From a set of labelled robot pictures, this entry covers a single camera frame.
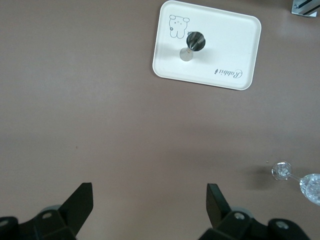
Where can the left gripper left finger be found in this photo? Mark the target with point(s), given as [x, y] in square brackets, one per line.
[77, 207]

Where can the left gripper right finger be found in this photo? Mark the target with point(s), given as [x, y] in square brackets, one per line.
[217, 207]

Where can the steel double jigger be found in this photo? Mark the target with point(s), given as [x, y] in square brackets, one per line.
[196, 41]

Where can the clear crystal wine glass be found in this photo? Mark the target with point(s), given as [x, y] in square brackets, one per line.
[282, 171]

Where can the brown table cover sheet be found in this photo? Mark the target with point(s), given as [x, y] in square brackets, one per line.
[100, 112]

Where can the cream rabbit print tray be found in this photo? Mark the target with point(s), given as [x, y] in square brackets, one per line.
[225, 50]

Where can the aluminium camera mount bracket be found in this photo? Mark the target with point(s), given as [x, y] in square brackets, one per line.
[305, 7]

